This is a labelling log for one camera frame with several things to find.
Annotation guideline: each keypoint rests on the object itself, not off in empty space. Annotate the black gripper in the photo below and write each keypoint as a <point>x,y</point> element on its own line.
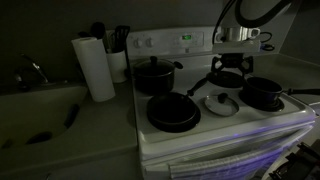
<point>232,60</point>

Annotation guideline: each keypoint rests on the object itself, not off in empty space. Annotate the glass lid with black knob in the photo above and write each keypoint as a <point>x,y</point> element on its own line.
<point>221,105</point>

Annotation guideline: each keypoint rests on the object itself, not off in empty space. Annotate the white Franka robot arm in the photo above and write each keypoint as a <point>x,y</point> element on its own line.
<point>253,16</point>

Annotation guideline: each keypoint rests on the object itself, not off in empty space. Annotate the green stove clock display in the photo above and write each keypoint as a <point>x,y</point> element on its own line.
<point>186,37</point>

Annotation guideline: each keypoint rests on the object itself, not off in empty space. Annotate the white electric stove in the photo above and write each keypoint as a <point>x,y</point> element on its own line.
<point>226,133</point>

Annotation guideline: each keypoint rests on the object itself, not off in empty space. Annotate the large black pot with lid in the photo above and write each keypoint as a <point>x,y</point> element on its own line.
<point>155,75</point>

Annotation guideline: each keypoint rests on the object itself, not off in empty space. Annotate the white stove knob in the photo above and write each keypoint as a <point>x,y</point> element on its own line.
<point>149,42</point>
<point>137,42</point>

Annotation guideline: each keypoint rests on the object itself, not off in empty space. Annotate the white utensil holder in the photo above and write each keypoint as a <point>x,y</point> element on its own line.
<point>117,66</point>

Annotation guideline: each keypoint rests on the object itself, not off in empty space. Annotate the black slotted spatula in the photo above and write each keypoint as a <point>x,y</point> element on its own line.
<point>120,35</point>

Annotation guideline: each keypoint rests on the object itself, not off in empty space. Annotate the black cooking spoon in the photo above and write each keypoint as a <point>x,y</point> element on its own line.
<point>98,31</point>

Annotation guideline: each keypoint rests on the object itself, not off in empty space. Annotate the white paper towel roll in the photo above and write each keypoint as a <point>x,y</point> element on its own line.
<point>94,68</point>

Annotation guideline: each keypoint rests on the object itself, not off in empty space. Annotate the metal sink faucet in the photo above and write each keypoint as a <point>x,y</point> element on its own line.
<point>33,68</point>

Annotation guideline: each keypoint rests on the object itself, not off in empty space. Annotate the kitchen sink basin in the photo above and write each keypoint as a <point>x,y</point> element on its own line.
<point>36,113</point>

